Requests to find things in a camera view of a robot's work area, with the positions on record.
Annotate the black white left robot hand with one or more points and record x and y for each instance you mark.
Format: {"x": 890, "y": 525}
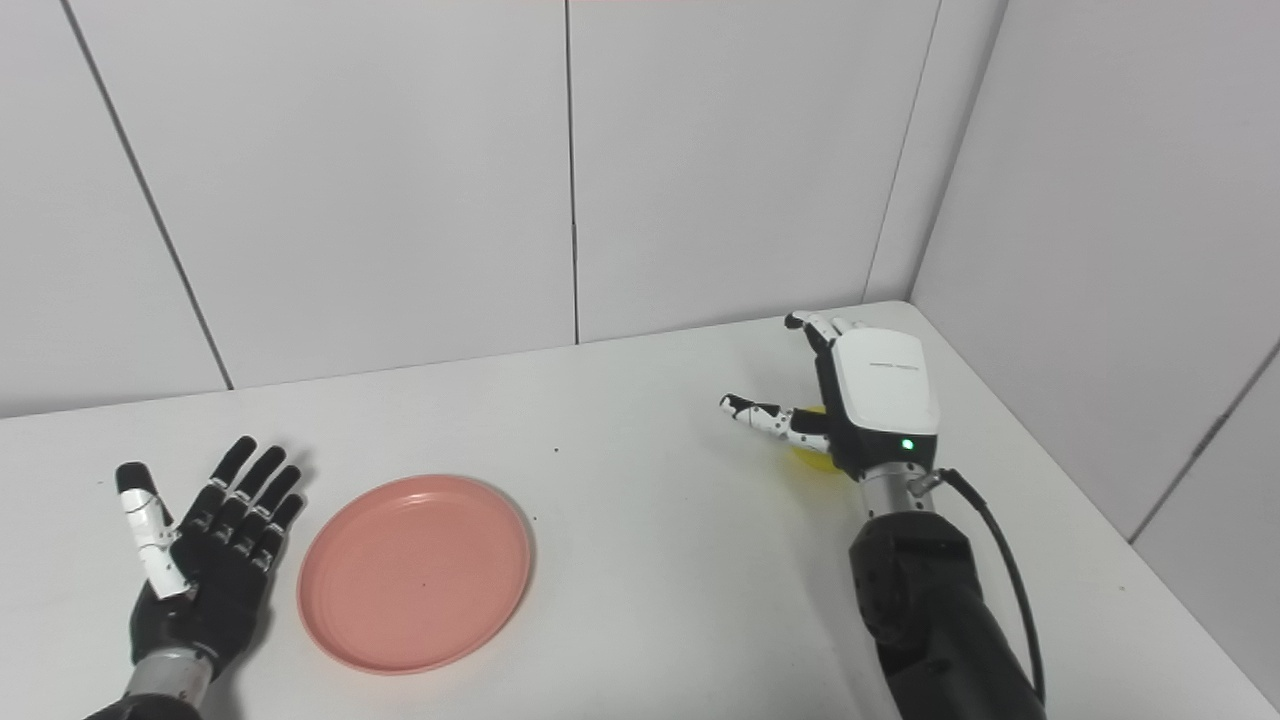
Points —
{"x": 215, "y": 580}

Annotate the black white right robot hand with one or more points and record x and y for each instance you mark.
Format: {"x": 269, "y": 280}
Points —
{"x": 880, "y": 400}

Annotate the pink round plate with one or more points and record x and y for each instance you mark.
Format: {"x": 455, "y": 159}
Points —
{"x": 415, "y": 572}

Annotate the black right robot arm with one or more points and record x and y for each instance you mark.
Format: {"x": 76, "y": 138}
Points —
{"x": 930, "y": 600}

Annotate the yellow lemon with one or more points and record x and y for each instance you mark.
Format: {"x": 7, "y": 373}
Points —
{"x": 810, "y": 455}

